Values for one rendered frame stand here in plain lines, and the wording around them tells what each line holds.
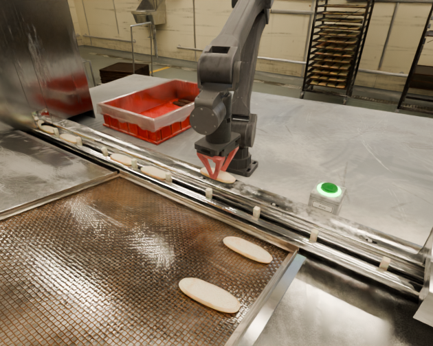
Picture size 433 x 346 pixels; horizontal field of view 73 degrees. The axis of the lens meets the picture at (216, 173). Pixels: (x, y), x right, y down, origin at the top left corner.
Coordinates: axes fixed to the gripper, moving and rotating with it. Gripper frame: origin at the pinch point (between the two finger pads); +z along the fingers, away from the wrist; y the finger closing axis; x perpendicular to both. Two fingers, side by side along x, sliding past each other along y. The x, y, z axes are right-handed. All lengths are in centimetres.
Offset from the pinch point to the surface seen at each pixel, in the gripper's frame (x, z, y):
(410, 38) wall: -12, 17, 440
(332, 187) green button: -24.6, 2.5, 12.8
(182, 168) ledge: 15.9, 6.9, 5.1
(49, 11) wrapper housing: 80, -31, 14
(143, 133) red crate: 45.6, 8.1, 18.1
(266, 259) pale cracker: -21.0, 2.5, -16.1
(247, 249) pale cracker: -17.2, 2.2, -16.3
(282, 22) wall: 168, 8, 440
